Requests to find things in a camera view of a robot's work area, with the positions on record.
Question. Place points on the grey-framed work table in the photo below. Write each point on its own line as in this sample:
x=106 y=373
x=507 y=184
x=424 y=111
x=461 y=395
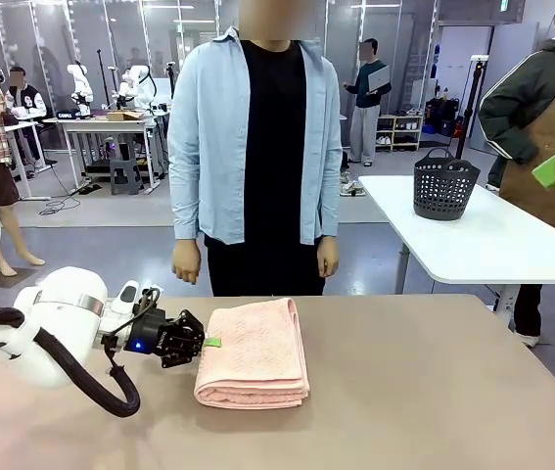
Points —
x=106 y=125

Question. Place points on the black tripod stand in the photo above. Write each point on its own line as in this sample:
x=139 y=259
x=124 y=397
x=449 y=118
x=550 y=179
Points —
x=102 y=78

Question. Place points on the person in brown apron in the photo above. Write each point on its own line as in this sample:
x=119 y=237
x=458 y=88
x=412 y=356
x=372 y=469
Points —
x=541 y=117

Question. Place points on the dark mannequin base plate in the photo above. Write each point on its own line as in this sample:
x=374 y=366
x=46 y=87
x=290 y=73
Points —
x=13 y=278

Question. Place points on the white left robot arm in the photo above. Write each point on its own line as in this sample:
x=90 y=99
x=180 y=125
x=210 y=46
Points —
x=57 y=313

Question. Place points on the white office desk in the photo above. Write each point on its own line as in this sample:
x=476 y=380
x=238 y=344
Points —
x=25 y=127

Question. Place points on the person's left forearm blue sleeve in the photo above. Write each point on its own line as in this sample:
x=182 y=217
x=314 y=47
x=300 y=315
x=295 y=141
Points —
x=328 y=205

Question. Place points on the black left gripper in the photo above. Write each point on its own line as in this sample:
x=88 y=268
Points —
x=152 y=335

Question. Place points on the wooden shoe shelf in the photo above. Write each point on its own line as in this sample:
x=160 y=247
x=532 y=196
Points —
x=397 y=132

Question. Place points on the pile of black bags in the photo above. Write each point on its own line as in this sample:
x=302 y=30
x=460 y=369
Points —
x=443 y=117

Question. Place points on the person in dark green sweater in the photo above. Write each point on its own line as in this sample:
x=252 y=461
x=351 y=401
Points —
x=370 y=98

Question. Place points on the grey plastic stool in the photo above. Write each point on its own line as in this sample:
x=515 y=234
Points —
x=125 y=176

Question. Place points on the person's right forearm blue sleeve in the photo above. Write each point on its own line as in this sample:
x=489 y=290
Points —
x=186 y=210

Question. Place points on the dark perforated plastic basket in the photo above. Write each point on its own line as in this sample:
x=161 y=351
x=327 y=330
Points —
x=446 y=191

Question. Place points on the flat cardboard box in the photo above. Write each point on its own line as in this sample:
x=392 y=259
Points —
x=125 y=115

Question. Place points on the black light stand pole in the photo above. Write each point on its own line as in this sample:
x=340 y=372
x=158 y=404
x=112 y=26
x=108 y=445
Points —
x=470 y=103

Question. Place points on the seated person in varsity jacket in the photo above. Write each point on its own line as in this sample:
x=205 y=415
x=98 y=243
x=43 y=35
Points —
x=25 y=95

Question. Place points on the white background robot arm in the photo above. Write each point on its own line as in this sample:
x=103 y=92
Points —
x=80 y=85
x=137 y=83

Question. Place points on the person's right hand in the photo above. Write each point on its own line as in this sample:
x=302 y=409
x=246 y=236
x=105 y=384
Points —
x=186 y=264

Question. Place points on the pink terry towel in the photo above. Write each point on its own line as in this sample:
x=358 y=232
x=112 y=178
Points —
x=252 y=352

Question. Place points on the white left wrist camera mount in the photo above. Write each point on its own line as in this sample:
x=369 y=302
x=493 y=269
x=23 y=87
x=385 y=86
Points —
x=127 y=296

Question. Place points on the white side table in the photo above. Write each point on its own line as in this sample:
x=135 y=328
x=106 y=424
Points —
x=477 y=245

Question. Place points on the person in light-blue shirt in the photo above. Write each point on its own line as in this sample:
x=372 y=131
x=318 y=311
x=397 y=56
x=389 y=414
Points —
x=257 y=147

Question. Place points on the person's left hand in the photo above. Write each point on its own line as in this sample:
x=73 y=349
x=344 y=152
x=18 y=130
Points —
x=328 y=257

